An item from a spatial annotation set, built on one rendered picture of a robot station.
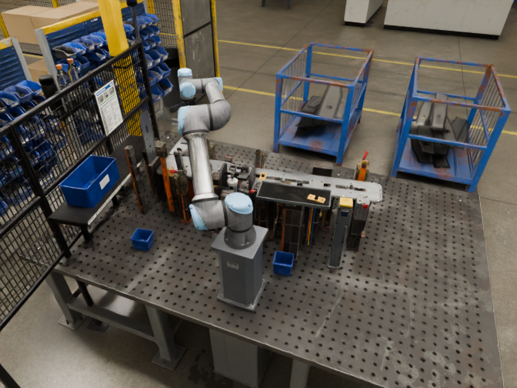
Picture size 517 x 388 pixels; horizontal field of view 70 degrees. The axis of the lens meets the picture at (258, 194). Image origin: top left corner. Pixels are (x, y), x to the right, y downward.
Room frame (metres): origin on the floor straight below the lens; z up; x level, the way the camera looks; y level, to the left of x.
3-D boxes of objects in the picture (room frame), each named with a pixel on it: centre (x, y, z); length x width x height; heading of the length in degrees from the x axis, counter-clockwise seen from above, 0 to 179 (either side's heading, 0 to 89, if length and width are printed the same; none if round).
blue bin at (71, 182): (1.68, 0.93, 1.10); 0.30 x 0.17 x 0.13; 168
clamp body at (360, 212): (1.57, -0.57, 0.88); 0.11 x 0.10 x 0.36; 168
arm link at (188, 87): (1.86, 0.36, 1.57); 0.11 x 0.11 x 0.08; 14
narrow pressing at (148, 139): (2.03, 0.68, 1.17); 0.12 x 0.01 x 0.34; 168
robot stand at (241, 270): (1.23, 0.08, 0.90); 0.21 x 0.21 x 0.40; 69
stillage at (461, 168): (3.61, -1.96, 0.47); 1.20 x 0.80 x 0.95; 160
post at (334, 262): (1.43, -0.44, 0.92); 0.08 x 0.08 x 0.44; 78
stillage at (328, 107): (4.12, -0.76, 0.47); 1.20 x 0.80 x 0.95; 158
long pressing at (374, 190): (1.86, -0.05, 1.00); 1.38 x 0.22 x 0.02; 78
